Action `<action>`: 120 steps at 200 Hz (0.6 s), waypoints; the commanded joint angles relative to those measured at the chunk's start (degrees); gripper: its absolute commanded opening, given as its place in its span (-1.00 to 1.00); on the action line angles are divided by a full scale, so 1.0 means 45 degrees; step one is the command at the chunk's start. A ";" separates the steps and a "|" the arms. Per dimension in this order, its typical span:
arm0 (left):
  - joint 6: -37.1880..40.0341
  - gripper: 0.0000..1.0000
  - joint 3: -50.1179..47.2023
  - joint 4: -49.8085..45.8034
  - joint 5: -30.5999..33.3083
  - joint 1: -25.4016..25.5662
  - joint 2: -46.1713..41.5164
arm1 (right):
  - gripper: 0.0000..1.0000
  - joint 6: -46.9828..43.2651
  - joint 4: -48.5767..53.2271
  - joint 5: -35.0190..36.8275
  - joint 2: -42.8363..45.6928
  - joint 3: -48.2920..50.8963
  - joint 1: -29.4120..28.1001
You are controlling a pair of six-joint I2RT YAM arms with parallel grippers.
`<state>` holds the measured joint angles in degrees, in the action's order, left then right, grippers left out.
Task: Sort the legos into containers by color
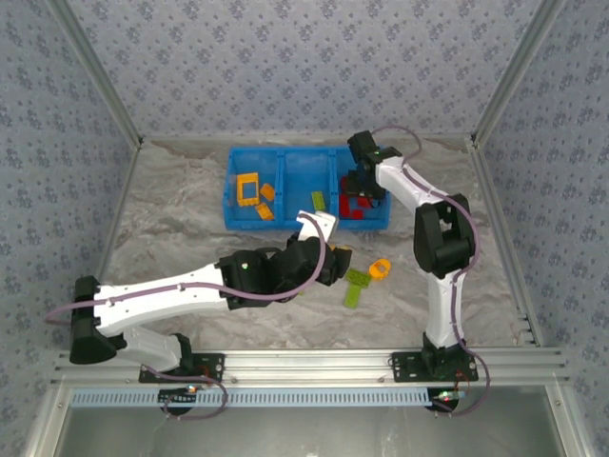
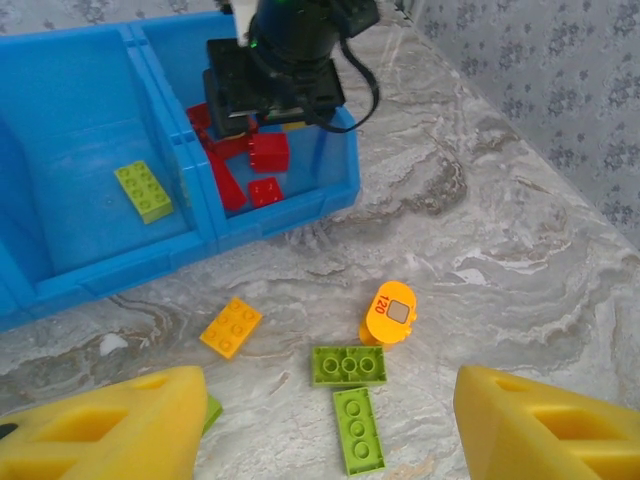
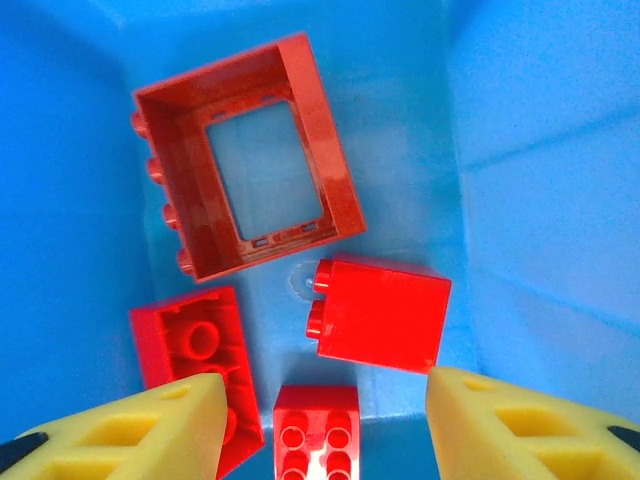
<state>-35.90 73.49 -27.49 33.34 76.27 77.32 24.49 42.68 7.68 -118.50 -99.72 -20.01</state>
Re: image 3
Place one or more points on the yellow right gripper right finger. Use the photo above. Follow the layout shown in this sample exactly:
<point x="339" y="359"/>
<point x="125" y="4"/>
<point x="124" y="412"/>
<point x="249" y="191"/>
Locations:
<point x="530" y="430"/>

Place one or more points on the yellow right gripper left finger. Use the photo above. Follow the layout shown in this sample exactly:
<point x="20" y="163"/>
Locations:
<point x="125" y="435"/>

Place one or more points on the red long lego brick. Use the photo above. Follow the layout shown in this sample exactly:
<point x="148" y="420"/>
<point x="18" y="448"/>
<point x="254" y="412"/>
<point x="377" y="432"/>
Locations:
<point x="200" y="335"/>

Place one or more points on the red tall square lego brick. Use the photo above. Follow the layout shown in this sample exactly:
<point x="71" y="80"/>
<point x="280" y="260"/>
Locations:
<point x="385" y="320"/>

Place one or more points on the red lego window frame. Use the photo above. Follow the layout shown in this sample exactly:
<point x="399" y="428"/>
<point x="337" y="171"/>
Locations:
<point x="310" y="100"/>

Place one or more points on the blue three-compartment plastic bin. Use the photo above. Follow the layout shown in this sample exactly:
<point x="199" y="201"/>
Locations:
<point x="550" y="200"/>

